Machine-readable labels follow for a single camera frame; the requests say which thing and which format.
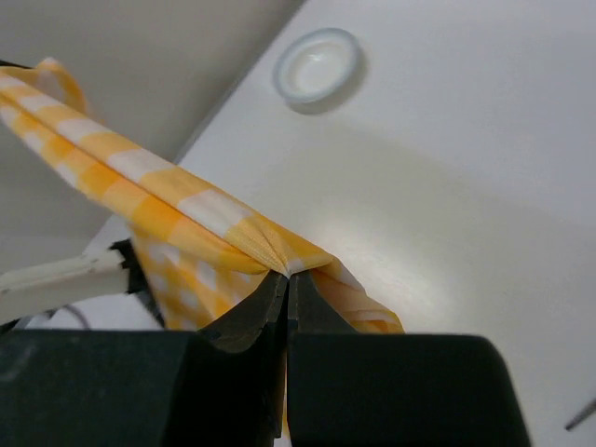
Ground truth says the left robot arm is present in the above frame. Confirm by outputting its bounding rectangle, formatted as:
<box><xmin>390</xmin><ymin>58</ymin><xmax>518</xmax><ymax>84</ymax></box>
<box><xmin>1</xmin><ymin>239</ymin><xmax>165</xmax><ymax>332</ymax></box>

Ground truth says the white round plate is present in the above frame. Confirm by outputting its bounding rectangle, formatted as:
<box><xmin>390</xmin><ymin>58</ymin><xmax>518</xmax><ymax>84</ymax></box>
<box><xmin>272</xmin><ymin>28</ymin><xmax>362</xmax><ymax>105</ymax></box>

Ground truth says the yellow white checkered cloth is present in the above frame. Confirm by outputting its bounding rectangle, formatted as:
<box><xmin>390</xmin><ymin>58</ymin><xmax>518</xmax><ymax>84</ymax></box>
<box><xmin>1</xmin><ymin>59</ymin><xmax>403</xmax><ymax>333</ymax></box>

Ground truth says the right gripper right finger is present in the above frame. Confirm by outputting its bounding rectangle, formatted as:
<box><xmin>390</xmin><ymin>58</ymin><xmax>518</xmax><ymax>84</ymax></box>
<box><xmin>287</xmin><ymin>273</ymin><xmax>531</xmax><ymax>446</ymax></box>

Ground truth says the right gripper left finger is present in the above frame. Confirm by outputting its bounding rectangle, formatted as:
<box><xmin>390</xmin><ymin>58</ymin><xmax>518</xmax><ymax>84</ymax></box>
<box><xmin>1</xmin><ymin>274</ymin><xmax>288</xmax><ymax>446</ymax></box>

